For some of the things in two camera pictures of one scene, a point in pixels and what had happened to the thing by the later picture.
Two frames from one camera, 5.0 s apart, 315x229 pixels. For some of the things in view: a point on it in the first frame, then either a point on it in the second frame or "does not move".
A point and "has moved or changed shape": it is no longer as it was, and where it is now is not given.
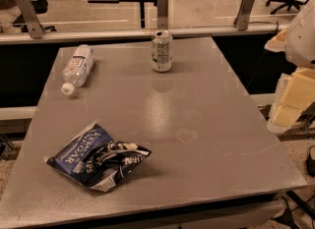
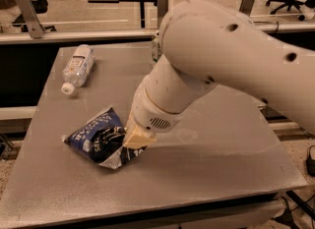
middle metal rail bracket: (162, 9) does not move
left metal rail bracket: (30, 15) does not move
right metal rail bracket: (242, 18) does not move
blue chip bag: (92, 158) has moved or changed shape
